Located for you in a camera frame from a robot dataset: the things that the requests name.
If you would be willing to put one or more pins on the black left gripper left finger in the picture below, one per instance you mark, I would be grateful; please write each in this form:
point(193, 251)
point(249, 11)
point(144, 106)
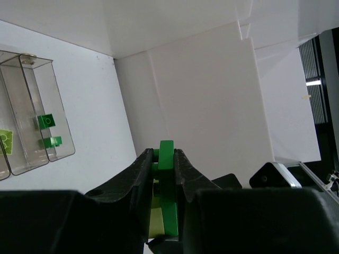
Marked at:
point(112, 218)

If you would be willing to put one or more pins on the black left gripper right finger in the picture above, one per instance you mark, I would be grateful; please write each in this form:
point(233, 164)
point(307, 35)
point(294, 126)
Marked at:
point(260, 220)

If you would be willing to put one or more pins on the green and lime lego piece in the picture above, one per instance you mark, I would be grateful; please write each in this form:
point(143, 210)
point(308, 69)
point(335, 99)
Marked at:
point(164, 217)

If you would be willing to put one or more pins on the small green lego brick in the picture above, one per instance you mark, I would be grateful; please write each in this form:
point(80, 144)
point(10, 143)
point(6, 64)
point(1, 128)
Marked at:
point(52, 142)

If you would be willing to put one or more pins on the green square lego brick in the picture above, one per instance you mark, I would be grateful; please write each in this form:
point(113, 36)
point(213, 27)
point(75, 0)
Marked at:
point(46, 121)

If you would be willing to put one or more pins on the lime green lego brick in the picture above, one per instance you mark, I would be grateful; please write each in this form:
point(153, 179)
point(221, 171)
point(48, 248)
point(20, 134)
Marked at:
point(7, 140)

